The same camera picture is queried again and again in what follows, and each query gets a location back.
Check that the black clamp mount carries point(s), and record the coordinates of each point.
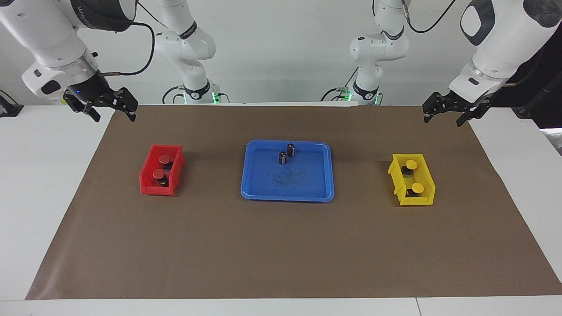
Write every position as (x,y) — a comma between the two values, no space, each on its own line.
(9,107)

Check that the blue plastic tray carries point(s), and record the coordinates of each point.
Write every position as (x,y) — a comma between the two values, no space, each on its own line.
(298,184)

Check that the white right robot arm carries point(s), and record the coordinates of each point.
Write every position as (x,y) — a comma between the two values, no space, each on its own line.
(52,39)

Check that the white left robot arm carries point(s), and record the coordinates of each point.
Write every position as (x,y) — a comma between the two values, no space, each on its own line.
(496,48)

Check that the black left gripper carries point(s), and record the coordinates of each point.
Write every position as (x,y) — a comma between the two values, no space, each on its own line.
(452,102)

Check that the green lit base connector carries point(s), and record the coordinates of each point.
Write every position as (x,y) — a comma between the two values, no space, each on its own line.
(214,97)
(346,94)

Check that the brown table mat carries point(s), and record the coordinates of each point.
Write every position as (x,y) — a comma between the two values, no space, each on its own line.
(281,245)

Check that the black cylindrical knob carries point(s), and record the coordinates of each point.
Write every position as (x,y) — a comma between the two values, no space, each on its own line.
(283,158)
(291,150)

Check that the yellow push button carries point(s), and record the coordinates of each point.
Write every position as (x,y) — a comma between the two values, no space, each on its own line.
(411,164)
(417,188)

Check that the yellow plastic bin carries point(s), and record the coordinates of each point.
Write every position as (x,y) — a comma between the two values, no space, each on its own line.
(423,199)

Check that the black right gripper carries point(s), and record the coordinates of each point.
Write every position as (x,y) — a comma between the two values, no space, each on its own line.
(94,90)

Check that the dark equipment stand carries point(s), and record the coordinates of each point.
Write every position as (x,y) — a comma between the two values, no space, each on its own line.
(540,87)

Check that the red plastic bin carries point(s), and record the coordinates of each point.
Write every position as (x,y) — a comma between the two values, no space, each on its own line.
(149,186)

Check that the red push button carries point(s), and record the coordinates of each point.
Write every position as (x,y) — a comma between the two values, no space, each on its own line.
(159,174)
(164,158)

